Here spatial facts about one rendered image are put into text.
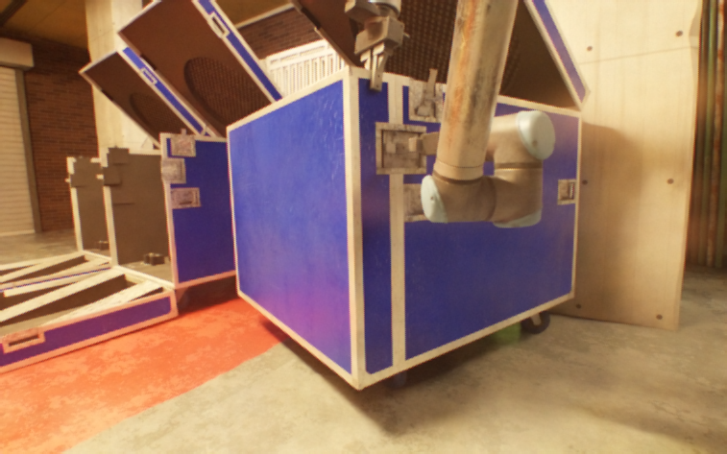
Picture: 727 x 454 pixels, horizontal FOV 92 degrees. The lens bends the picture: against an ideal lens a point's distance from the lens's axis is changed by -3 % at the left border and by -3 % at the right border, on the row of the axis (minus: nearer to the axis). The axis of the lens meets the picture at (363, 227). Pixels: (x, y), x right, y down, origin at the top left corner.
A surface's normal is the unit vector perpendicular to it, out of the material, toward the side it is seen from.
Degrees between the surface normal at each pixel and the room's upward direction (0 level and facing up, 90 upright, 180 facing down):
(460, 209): 115
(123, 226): 90
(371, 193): 90
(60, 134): 90
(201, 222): 90
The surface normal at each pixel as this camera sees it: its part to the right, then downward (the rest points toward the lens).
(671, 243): -0.54, 0.12
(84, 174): 0.81, 0.05
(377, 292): 0.58, 0.09
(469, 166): 0.14, 0.54
